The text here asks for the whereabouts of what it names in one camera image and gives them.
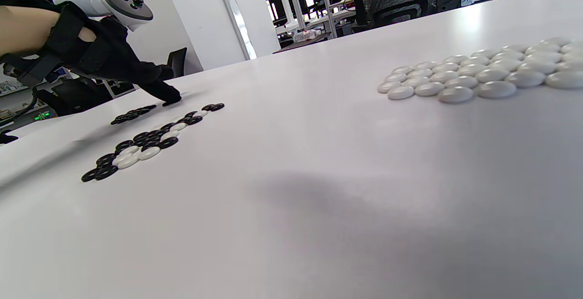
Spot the person's left hand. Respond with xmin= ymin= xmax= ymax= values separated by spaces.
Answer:
xmin=46 ymin=1 xmax=183 ymax=107

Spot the group of black go stones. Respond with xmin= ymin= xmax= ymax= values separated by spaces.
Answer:
xmin=111 ymin=104 xmax=157 ymax=125

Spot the pile of mixed go stones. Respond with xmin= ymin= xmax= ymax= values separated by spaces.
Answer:
xmin=81 ymin=103 xmax=225 ymax=182

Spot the group of white go stones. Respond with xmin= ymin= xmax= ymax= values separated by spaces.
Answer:
xmin=377 ymin=36 xmax=583 ymax=104

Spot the black white hand controller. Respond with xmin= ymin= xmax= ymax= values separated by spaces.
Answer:
xmin=52 ymin=0 xmax=154 ymax=32

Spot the black side chair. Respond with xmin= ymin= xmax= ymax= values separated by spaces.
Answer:
xmin=166 ymin=47 xmax=188 ymax=80

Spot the small brown side table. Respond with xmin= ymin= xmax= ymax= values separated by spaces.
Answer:
xmin=273 ymin=32 xmax=332 ymax=54

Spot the black braided cable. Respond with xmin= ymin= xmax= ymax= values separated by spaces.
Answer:
xmin=0 ymin=85 xmax=39 ymax=123

